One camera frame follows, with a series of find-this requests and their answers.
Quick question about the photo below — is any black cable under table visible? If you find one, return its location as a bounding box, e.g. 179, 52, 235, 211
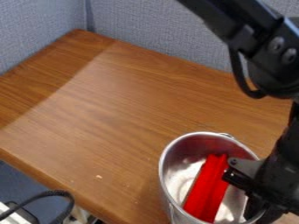
0, 190, 76, 224

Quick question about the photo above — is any grey white box corner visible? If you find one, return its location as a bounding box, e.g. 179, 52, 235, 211
0, 202, 32, 224

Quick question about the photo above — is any stainless steel pot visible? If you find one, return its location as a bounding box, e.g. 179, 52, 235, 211
159, 132, 266, 224

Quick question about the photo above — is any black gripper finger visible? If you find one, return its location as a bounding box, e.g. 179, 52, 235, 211
257, 204, 286, 224
243, 193, 269, 221

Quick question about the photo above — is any white object under table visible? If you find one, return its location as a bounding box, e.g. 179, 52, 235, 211
62, 206, 104, 224

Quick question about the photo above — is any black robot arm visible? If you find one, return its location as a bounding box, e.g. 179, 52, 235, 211
177, 0, 299, 224

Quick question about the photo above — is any red block object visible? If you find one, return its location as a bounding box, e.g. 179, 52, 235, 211
183, 154, 230, 223

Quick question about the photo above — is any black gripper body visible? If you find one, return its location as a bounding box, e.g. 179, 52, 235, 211
222, 157, 299, 216

